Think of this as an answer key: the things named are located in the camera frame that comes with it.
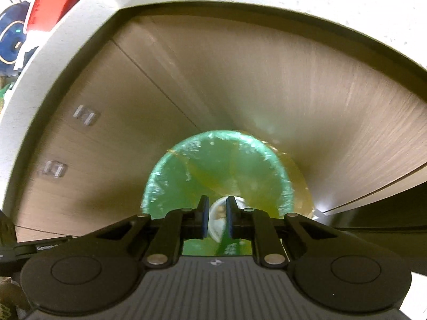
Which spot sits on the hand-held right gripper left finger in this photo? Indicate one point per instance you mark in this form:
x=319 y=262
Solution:
x=203 y=221

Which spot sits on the blue mug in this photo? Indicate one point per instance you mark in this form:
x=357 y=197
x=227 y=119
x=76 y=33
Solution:
x=13 y=43

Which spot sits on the wooden cabinet door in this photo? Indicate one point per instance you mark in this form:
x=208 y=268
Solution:
x=283 y=90
x=110 y=140

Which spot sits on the green plastic bottle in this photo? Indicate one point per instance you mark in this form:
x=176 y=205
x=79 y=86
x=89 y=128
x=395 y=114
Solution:
x=173 y=180

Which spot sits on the white cup with green label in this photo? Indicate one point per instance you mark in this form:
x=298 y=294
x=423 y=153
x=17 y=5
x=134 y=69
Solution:
x=218 y=221

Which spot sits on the clear yellowish bin liner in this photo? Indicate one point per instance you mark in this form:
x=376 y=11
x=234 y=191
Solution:
x=300 y=186

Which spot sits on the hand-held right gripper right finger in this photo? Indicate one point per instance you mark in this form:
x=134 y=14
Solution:
x=230 y=221

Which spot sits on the small green wrapper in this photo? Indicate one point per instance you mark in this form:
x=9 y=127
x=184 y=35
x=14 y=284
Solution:
x=5 y=91

